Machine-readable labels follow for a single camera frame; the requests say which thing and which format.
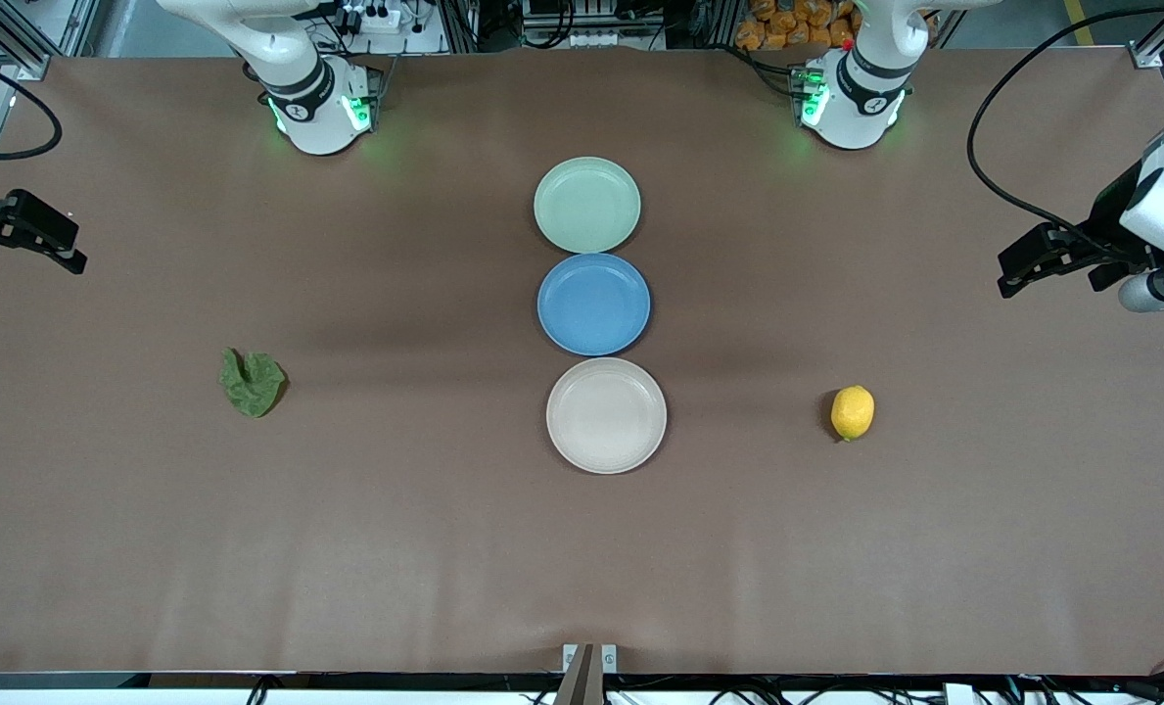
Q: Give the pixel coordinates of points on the small metal bracket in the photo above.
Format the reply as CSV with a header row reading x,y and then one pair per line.
x,y
589,656

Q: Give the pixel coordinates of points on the blue plate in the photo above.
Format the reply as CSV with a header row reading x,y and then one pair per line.
x,y
593,305

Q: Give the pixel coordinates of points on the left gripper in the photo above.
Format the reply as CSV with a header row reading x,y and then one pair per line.
x,y
1119,214

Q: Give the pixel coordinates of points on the light green plate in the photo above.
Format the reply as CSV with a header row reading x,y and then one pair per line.
x,y
587,205

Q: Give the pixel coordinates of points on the brown flat strip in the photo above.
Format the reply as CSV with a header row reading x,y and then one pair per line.
x,y
580,685

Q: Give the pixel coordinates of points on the bag of orange snacks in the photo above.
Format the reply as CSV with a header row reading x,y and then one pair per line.
x,y
792,24

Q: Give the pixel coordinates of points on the small white box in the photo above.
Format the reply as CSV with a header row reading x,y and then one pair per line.
x,y
959,694

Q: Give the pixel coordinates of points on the white electronics unit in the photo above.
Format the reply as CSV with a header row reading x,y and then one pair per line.
x,y
572,22

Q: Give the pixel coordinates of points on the yellow lemon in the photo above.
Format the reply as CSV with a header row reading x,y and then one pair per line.
x,y
853,412

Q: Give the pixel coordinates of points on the beige plate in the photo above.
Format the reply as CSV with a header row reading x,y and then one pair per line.
x,y
606,415

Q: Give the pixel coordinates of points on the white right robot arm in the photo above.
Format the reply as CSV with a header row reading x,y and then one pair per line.
x,y
317,117

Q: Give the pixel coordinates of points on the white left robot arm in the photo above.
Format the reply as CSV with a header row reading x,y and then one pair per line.
x,y
861,108

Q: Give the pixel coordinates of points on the green lettuce leaf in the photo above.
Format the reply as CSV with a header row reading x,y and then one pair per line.
x,y
252,382

